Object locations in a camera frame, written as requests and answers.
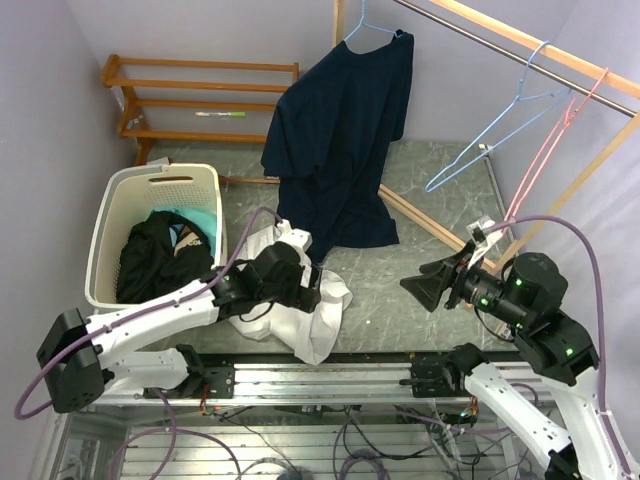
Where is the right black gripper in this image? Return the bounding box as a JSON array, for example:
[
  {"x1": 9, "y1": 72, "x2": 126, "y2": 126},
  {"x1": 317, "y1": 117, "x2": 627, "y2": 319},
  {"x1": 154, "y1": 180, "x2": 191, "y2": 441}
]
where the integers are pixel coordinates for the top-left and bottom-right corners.
[{"x1": 400, "y1": 238, "x2": 531, "y2": 328}]

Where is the white t shirt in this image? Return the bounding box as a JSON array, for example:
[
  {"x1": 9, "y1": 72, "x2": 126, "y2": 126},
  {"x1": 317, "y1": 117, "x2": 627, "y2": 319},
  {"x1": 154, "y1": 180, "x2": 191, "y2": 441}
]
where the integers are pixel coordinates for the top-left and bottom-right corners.
[{"x1": 229, "y1": 221, "x2": 353, "y2": 365}]

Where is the navy blue t shirt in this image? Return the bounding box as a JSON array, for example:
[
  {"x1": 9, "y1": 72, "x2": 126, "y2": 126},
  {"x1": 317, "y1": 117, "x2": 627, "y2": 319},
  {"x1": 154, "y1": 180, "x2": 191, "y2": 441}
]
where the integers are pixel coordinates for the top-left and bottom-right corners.
[{"x1": 261, "y1": 31, "x2": 414, "y2": 263}]

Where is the light blue wire hanger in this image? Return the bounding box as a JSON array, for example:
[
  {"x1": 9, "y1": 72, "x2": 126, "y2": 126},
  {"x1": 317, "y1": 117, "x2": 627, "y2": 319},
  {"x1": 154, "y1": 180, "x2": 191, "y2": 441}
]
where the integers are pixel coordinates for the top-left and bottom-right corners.
[{"x1": 424, "y1": 40, "x2": 571, "y2": 193}]

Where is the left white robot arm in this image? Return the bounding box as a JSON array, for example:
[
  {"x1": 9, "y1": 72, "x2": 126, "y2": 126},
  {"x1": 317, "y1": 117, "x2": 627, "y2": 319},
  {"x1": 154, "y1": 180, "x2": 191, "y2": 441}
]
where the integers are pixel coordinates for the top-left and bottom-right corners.
[{"x1": 36, "y1": 241, "x2": 323, "y2": 413}]

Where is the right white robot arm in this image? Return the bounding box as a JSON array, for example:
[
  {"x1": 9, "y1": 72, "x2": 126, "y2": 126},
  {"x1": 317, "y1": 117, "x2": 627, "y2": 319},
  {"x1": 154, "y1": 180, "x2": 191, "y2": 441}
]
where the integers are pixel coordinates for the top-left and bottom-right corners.
[{"x1": 400, "y1": 245, "x2": 639, "y2": 479}]

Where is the cream plastic laundry basket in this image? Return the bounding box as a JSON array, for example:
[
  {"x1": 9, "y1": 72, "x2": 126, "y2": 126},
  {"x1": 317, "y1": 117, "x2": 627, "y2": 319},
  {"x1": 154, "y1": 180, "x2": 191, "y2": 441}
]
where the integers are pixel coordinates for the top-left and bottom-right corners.
[{"x1": 84, "y1": 163, "x2": 228, "y2": 312}]

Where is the green marker pen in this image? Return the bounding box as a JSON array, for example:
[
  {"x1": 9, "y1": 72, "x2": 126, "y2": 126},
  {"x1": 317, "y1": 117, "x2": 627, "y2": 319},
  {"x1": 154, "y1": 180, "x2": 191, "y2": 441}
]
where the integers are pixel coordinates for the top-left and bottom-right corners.
[{"x1": 194, "y1": 111, "x2": 247, "y2": 118}]

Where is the brown wooden shoe rack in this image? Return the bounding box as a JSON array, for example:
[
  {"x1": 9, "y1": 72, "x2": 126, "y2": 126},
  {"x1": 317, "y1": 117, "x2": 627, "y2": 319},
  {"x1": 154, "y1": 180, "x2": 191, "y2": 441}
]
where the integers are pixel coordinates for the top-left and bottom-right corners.
[{"x1": 100, "y1": 54, "x2": 300, "y2": 166}]

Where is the light wooden clothes rack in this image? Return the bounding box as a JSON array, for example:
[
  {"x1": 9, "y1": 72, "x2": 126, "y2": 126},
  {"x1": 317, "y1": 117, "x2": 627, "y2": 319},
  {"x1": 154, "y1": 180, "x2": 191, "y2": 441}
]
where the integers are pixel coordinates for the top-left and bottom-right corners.
[{"x1": 332, "y1": 0, "x2": 640, "y2": 274}]

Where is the metal hanging rod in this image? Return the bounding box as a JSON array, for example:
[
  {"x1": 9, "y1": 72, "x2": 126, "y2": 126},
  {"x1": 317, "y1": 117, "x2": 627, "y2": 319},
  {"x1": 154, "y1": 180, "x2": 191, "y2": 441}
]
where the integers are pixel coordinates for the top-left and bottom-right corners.
[{"x1": 395, "y1": 1, "x2": 639, "y2": 99}]

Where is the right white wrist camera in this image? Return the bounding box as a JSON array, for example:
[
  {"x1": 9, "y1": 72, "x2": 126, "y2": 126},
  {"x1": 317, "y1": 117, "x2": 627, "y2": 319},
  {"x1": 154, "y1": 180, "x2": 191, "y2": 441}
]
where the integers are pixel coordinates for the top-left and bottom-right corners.
[{"x1": 466, "y1": 215, "x2": 503, "y2": 265}]

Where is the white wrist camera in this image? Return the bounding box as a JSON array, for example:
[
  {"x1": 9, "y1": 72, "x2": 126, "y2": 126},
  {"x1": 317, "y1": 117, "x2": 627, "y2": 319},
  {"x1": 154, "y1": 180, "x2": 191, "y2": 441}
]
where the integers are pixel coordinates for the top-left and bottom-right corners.
[
  {"x1": 466, "y1": 215, "x2": 503, "y2": 265},
  {"x1": 275, "y1": 220, "x2": 312, "y2": 255}
]

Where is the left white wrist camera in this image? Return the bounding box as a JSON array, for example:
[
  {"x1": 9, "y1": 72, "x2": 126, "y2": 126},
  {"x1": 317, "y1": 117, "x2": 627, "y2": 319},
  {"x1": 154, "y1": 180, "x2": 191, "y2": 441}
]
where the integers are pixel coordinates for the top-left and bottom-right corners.
[{"x1": 275, "y1": 220, "x2": 312, "y2": 255}]

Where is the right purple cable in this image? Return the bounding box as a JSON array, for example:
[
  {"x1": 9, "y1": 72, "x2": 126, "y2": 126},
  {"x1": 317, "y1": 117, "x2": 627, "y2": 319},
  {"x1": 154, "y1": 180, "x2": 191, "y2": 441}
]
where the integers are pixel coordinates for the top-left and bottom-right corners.
[{"x1": 487, "y1": 214, "x2": 631, "y2": 476}]

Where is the purple cable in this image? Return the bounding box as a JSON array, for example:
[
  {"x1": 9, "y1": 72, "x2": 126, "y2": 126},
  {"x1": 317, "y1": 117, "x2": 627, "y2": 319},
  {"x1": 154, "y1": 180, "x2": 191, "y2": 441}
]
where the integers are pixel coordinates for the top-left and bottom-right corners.
[
  {"x1": 13, "y1": 205, "x2": 286, "y2": 420},
  {"x1": 487, "y1": 214, "x2": 631, "y2": 476}
]

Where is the aluminium mounting rail frame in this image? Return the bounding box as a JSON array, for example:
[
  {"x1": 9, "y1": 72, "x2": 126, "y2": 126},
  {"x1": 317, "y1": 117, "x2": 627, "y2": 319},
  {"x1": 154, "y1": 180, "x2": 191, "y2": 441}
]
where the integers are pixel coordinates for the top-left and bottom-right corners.
[{"x1": 44, "y1": 142, "x2": 596, "y2": 480}]

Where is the pink wire hanger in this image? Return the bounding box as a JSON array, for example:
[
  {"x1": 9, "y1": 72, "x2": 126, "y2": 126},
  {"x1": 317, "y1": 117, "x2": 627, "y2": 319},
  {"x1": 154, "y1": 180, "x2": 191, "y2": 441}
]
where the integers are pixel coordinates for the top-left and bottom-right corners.
[{"x1": 504, "y1": 67, "x2": 610, "y2": 221}]

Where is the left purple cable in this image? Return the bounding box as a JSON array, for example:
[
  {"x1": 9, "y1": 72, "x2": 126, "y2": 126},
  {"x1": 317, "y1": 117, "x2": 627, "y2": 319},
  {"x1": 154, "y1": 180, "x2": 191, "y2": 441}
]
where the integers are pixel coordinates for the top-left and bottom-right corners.
[{"x1": 13, "y1": 205, "x2": 286, "y2": 420}]

